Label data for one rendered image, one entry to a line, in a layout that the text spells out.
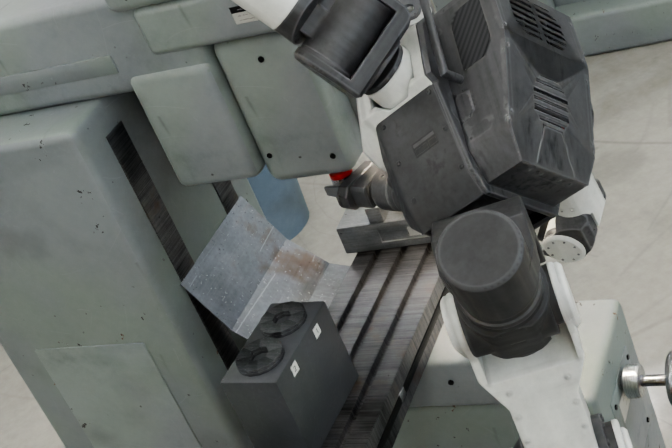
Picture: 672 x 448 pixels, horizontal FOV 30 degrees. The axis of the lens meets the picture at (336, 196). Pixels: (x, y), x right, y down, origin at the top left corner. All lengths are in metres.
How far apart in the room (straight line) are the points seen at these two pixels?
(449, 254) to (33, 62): 1.18
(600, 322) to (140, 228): 0.96
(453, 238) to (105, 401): 1.43
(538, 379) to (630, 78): 3.44
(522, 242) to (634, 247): 2.64
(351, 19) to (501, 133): 0.27
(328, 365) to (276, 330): 0.12
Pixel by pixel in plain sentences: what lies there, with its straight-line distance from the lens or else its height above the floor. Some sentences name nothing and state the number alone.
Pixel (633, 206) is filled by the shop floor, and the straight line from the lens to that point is 4.41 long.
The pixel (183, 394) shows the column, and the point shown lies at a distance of 2.75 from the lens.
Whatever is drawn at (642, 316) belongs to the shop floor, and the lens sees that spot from 3.92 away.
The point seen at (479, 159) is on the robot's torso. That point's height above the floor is 1.55.
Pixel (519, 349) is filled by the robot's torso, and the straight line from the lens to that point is 1.77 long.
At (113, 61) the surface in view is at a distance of 2.42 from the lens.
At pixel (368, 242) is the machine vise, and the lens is 2.74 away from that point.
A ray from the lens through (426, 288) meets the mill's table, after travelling 2.57.
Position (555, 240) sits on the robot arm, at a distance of 2.26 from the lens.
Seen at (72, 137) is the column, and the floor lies 1.55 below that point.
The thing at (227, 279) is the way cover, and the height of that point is 1.07.
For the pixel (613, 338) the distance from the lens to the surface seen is 2.64.
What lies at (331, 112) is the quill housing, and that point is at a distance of 2.31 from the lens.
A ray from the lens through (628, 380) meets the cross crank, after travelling 2.62.
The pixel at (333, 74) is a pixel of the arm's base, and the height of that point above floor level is 1.71.
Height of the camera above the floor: 2.39
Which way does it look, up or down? 28 degrees down
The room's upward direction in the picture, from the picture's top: 23 degrees counter-clockwise
